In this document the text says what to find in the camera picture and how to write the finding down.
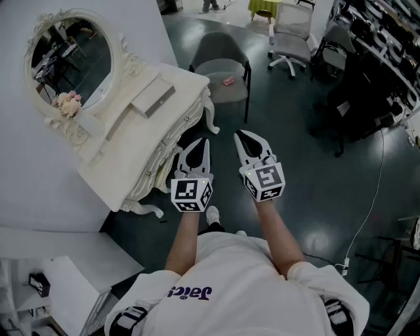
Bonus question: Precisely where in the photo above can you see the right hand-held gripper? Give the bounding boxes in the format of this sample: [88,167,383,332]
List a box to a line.
[233,129,285,203]

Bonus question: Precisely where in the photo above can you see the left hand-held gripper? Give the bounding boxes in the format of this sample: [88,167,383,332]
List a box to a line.
[170,137,214,213]

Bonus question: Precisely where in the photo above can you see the white ornate dressing table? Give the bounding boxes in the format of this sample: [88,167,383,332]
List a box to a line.
[22,8,221,219]

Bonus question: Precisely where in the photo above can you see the person's left forearm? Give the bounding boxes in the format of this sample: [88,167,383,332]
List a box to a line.
[163,209,201,276]

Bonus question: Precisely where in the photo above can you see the person's right forearm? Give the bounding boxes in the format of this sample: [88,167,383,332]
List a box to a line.
[254,198,306,282]

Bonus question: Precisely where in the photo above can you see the person's black trousers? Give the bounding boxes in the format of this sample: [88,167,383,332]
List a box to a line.
[198,221,226,236]

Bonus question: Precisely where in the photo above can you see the grey upholstered chair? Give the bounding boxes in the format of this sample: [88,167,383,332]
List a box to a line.
[188,31,253,125]

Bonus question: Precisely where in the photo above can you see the white swivel office chair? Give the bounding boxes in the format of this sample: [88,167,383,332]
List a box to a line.
[267,1,319,81]

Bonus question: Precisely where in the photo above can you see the white ribbed vase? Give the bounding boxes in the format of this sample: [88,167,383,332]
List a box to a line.
[73,110,105,138]

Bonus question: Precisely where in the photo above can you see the black chair with bag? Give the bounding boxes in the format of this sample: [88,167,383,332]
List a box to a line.
[308,52,400,158]

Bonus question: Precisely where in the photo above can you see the pink flower bouquet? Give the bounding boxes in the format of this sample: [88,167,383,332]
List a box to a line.
[51,91,83,119]

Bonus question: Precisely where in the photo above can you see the grey office chair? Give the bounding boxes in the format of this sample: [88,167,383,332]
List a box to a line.
[311,22,358,81]

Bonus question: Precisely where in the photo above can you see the person's white t-shirt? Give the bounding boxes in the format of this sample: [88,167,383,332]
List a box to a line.
[104,231,371,336]

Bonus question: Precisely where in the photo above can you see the yellow cloth covered table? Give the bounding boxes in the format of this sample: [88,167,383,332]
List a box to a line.
[247,0,284,24]

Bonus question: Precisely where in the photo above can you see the oval cream framed mirror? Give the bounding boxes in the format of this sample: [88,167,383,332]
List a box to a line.
[22,8,147,122]

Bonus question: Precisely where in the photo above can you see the white power strip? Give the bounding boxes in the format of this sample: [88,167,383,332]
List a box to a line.
[334,257,350,276]

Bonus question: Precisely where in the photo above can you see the rack of black devices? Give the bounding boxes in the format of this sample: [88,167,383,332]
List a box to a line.
[323,0,420,116]

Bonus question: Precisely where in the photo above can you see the white cabinet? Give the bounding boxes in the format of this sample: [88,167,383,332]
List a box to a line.
[0,255,114,336]

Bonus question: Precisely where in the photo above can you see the small black box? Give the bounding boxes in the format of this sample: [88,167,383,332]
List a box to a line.
[28,272,52,298]

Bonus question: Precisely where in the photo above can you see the white power cable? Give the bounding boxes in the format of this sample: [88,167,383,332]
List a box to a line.
[343,127,385,263]

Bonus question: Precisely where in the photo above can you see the black white shoulder strap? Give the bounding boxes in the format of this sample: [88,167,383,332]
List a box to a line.
[323,298,354,336]
[110,304,148,336]

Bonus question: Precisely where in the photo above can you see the black metal frame stand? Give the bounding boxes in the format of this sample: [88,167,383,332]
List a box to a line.
[356,216,420,293]

